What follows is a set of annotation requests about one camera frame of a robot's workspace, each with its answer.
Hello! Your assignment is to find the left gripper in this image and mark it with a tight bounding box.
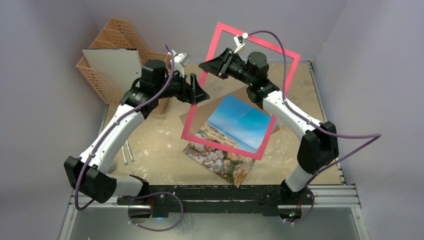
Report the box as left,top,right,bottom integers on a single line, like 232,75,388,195
155,69,209,105

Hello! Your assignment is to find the pink picture frame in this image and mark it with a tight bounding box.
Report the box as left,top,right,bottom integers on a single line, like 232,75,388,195
181,22,301,160

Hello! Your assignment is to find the landscape photo print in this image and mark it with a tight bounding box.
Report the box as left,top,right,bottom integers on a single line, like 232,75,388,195
183,94,271,187

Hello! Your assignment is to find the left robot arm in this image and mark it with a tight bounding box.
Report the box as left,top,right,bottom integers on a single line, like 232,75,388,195
64,59,210,205

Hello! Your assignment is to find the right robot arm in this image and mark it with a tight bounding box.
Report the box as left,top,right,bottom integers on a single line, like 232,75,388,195
198,48,339,204

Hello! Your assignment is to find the brown cardboard backing board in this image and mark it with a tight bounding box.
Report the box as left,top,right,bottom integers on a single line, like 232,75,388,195
191,88,271,138

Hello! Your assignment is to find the white binder in organizer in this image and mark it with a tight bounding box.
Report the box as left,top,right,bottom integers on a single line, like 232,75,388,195
77,48,142,104

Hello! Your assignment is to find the green marker pen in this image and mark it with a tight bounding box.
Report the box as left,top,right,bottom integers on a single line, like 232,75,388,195
125,140,135,162
121,146,128,166

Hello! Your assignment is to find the orange plastic file organizer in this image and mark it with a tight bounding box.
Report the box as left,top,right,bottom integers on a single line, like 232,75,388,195
76,18,171,105

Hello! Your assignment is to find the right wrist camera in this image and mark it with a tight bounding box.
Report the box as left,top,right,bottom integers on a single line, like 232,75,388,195
233,32,249,54

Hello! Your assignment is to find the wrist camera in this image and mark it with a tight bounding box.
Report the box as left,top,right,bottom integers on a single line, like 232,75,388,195
233,32,249,54
173,52,191,74

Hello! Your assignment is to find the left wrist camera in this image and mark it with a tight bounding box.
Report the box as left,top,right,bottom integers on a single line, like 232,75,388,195
173,52,191,74

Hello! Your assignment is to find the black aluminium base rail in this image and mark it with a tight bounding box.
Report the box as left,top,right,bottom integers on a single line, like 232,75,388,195
67,184,361,220

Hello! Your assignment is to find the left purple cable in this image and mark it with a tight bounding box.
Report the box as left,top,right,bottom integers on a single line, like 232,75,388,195
74,43,185,232

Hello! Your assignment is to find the purple cable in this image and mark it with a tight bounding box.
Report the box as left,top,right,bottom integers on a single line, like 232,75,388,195
243,30,382,226
74,43,185,232

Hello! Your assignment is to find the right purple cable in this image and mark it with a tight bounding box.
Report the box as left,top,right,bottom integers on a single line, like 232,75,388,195
243,30,382,226

